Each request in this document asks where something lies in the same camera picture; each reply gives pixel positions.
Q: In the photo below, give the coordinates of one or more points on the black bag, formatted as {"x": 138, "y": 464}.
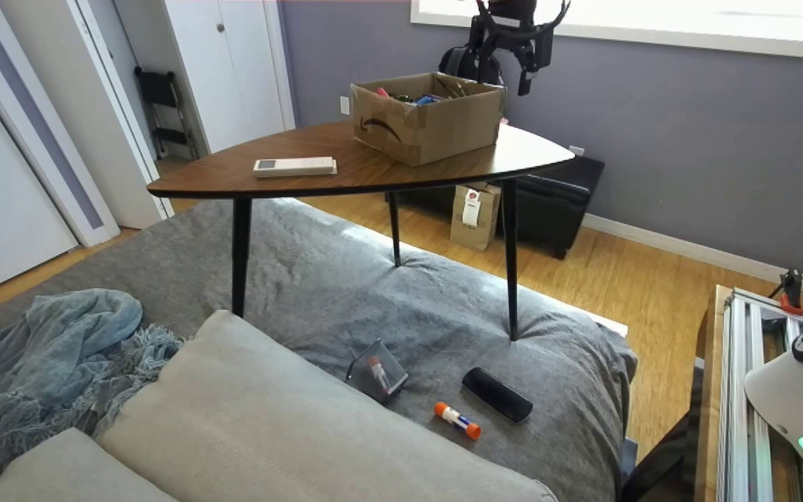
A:
{"x": 662, "y": 462}

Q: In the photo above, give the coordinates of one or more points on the small clear plastic box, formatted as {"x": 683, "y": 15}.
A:
{"x": 378, "y": 376}

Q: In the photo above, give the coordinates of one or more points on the white window frame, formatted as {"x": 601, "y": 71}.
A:
{"x": 698, "y": 32}

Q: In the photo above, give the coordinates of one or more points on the white sliding door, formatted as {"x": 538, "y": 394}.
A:
{"x": 12, "y": 157}

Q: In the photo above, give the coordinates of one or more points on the blue-grey crumpled blanket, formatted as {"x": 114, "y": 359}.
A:
{"x": 40, "y": 365}

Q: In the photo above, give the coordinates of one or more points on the white remote control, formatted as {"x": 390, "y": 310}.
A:
{"x": 294, "y": 170}

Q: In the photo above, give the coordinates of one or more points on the wooden base board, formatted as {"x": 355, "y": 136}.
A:
{"x": 709, "y": 401}

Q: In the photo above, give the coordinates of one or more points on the small light grey pillow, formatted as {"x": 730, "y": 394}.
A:
{"x": 57, "y": 476}

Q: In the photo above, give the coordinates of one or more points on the large light grey pillow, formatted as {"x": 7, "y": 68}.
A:
{"x": 263, "y": 437}

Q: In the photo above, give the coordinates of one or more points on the blue item in box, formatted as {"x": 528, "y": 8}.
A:
{"x": 425, "y": 98}

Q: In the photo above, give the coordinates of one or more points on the black backpack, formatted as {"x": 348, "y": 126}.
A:
{"x": 454, "y": 62}

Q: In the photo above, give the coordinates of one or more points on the white closet door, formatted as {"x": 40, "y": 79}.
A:
{"x": 234, "y": 66}

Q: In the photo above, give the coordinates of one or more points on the dark shoe rack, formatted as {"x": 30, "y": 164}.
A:
{"x": 168, "y": 112}

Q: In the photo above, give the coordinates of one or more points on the brown wooden three-legged table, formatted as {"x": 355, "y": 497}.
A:
{"x": 373, "y": 164}

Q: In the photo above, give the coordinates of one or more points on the aluminium profile frame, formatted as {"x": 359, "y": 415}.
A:
{"x": 746, "y": 419}

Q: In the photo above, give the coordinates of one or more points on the orange black clamp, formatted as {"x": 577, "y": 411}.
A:
{"x": 789, "y": 291}

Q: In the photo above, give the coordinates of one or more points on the orange white glue stick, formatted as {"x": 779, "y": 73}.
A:
{"x": 458, "y": 419}

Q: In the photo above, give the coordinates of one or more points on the white wall outlet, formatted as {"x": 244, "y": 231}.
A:
{"x": 344, "y": 105}

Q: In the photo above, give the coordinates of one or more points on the white paper tag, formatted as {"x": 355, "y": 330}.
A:
{"x": 472, "y": 209}

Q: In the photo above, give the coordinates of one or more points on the brown cardboard box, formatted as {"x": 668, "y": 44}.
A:
{"x": 429, "y": 129}

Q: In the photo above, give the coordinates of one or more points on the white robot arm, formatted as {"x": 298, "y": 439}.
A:
{"x": 792, "y": 394}

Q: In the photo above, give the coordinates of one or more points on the red item in box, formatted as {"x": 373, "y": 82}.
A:
{"x": 380, "y": 93}

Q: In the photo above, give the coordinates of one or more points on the black ottoman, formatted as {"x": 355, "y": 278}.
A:
{"x": 555, "y": 211}

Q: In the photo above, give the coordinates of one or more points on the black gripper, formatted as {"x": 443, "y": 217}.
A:
{"x": 520, "y": 19}

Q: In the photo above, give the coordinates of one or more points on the grey bed cover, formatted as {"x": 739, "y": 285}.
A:
{"x": 373, "y": 298}

